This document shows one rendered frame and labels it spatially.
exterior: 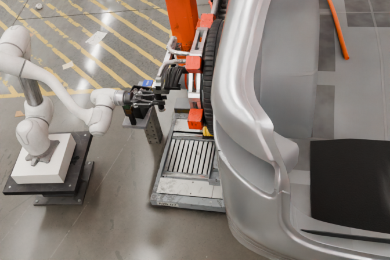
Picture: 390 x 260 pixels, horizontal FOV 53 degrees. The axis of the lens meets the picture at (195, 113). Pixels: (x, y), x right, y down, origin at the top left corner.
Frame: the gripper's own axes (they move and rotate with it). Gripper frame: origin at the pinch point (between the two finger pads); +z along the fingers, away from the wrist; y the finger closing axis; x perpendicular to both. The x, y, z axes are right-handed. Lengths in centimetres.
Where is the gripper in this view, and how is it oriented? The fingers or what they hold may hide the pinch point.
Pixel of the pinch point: (159, 99)
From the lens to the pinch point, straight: 221.1
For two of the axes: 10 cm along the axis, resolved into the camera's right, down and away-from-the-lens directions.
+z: 9.8, 0.5, -2.1
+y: -1.8, 7.4, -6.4
